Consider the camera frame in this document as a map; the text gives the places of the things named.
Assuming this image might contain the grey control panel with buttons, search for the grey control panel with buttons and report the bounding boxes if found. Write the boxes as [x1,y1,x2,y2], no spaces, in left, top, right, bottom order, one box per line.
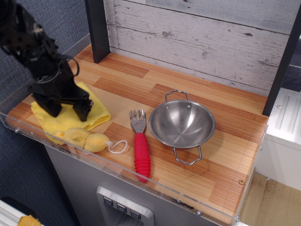
[96,186,155,226]

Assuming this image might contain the clear acrylic table guard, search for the clear acrylic table guard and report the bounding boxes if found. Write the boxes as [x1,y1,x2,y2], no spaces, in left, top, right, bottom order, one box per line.
[0,32,269,226]

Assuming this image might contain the fork with red handle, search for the fork with red handle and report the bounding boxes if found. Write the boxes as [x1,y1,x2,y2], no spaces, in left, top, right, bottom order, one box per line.
[130,109,151,183]

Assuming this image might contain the black vertical post right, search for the black vertical post right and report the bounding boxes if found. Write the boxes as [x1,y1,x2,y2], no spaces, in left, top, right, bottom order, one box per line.
[262,6,301,116]

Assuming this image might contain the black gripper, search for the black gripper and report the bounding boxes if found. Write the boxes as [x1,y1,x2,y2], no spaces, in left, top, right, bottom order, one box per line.
[30,55,94,122]

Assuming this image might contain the black vertical post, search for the black vertical post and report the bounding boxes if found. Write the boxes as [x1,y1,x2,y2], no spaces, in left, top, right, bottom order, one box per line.
[262,6,301,116]
[85,0,111,63]

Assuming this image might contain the yellow object bottom left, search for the yellow object bottom left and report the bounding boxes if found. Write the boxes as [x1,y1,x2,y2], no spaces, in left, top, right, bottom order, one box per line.
[17,215,42,226]

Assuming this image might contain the white ribbed appliance right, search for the white ribbed appliance right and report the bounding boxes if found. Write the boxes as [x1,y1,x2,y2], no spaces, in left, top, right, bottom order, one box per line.
[255,88,301,190]

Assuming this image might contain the black vertical post left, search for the black vertical post left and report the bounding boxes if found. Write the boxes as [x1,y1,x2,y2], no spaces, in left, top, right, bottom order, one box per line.
[85,0,111,63]

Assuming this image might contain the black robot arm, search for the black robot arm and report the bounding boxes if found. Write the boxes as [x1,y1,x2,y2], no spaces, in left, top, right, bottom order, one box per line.
[0,0,93,121]

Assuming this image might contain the yellow plush duck toy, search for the yellow plush duck toy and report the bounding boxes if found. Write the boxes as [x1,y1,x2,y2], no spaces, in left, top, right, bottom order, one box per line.
[54,128,128,154]

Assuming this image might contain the yellow cloth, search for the yellow cloth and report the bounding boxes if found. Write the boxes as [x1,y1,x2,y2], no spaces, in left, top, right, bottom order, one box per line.
[31,82,111,144]

